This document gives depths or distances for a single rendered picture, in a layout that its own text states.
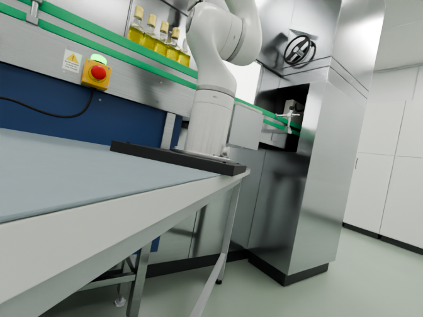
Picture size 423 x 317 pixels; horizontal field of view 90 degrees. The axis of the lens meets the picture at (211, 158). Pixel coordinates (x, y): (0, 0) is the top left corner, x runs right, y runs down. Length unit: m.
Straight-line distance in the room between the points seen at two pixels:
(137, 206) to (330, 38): 1.72
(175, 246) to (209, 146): 0.95
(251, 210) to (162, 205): 1.57
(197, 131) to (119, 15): 0.80
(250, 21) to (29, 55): 0.63
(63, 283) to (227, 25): 0.63
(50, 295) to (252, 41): 0.67
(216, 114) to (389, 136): 3.86
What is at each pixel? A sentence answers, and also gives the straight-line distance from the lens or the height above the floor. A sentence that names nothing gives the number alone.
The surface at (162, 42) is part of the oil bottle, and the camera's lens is 1.09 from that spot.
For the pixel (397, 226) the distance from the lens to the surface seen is 4.20.
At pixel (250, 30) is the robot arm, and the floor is 1.15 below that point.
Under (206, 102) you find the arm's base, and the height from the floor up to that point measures 0.93.
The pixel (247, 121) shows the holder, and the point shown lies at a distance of 0.89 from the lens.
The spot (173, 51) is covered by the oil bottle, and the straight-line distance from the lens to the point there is 1.10.
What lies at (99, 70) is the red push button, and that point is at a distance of 0.74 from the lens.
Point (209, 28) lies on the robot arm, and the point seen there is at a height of 1.11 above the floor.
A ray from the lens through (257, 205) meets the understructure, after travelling 1.77.
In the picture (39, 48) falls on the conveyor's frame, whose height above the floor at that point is 0.99.
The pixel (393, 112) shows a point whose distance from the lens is 4.40.
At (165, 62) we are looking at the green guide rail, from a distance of 0.94.
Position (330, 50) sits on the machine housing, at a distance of 1.75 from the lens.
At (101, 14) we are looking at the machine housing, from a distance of 1.23.
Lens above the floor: 0.78
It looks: 1 degrees down
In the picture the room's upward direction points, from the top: 11 degrees clockwise
